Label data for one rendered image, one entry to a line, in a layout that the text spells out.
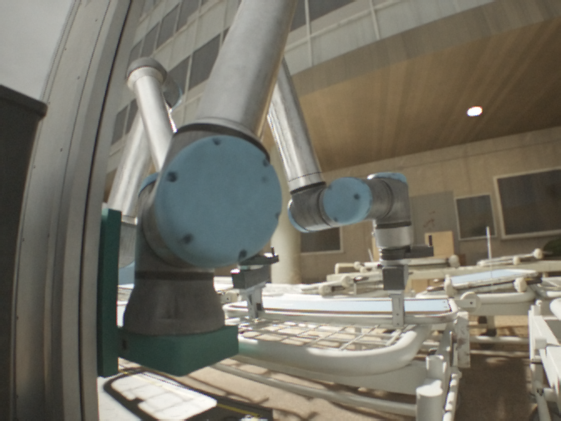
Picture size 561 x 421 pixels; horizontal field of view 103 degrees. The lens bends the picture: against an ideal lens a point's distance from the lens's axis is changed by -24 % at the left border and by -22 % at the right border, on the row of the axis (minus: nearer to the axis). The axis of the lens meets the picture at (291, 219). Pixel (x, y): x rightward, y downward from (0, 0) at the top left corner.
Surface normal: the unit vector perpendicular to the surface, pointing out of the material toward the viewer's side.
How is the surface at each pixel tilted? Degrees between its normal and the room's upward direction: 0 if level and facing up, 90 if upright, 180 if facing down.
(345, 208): 100
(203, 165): 95
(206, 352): 90
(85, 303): 90
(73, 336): 90
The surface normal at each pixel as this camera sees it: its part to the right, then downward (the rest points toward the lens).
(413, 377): -0.56, -0.14
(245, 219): 0.57, -0.07
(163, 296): 0.18, -0.51
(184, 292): 0.51, -0.49
